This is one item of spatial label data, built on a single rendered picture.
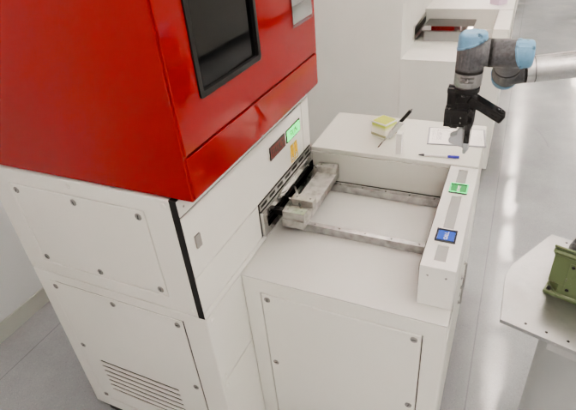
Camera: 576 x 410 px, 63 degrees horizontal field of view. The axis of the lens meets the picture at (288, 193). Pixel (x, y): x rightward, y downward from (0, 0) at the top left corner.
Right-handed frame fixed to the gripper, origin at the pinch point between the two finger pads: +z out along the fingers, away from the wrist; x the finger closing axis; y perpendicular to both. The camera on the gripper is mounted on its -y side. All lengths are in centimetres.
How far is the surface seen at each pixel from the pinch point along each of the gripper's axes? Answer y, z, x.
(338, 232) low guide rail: 35.6, 26.5, 19.0
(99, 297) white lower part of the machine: 100, 33, 66
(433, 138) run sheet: 14.5, 13.7, -32.9
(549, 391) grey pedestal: -34, 63, 29
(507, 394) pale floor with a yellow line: -28, 111, -2
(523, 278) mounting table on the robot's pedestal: -21.1, 28.7, 20.4
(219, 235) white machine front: 59, 8, 52
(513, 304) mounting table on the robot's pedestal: -19.2, 28.7, 32.1
